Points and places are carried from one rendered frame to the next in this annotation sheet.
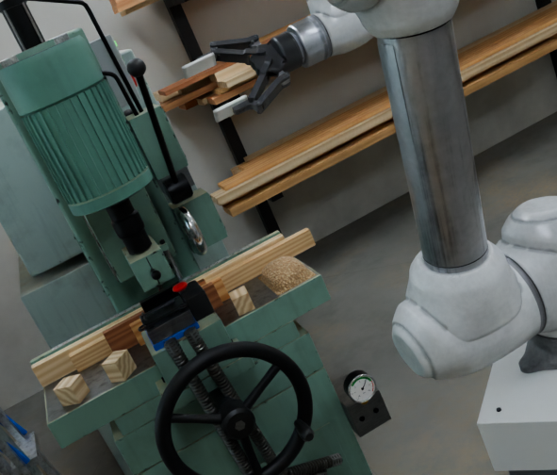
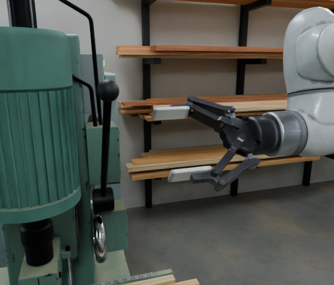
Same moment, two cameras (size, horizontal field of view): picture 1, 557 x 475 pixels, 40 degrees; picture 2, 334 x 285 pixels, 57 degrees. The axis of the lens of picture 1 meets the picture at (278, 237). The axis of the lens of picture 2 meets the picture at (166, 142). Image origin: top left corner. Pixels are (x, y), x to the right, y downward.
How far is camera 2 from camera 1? 96 cm
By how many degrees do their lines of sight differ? 7
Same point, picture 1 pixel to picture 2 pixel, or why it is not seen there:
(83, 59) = (53, 57)
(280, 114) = (174, 136)
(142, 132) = (93, 142)
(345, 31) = (323, 140)
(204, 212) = (117, 224)
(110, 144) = (45, 159)
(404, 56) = not seen: outside the picture
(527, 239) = not seen: outside the picture
